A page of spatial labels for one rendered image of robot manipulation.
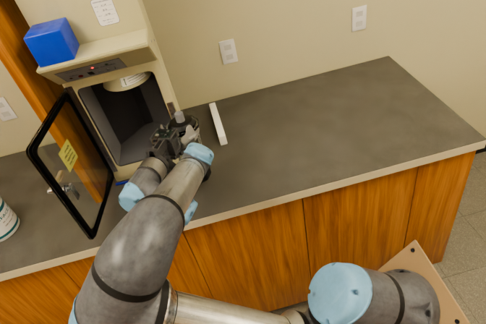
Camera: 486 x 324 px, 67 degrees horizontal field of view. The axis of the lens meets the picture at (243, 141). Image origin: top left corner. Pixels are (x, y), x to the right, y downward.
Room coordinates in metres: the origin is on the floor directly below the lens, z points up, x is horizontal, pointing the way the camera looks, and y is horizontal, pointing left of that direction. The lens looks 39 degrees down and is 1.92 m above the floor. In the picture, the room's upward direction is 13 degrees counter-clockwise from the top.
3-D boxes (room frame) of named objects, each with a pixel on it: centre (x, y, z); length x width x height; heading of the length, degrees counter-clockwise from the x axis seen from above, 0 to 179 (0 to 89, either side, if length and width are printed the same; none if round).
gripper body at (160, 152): (0.86, 0.24, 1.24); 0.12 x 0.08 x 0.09; 157
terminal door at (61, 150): (0.95, 0.53, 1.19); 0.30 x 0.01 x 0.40; 174
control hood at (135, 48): (1.07, 0.36, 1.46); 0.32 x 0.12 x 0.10; 93
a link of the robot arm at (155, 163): (0.79, 0.27, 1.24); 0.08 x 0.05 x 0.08; 67
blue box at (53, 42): (1.06, 0.46, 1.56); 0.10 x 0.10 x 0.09; 3
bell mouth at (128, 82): (1.23, 0.35, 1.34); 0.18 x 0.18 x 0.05
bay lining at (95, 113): (1.25, 0.37, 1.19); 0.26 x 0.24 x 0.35; 93
